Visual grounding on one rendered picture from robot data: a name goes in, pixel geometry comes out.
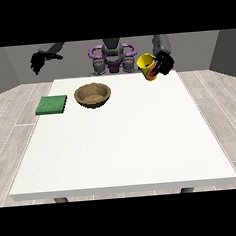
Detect grey robot trunk purple rings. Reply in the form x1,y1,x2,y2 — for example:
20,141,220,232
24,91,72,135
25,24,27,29
86,36,140,78

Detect yellow cup with melon print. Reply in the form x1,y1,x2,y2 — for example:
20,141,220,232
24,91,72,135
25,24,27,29
135,52,160,83

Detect green square pad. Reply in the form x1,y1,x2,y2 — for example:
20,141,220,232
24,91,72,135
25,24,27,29
33,94,69,116

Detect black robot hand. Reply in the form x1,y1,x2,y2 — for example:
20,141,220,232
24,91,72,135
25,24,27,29
149,49,176,77
29,49,65,77

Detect brown wooden bowl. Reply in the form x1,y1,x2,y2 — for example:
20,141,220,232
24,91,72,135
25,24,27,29
72,80,113,111

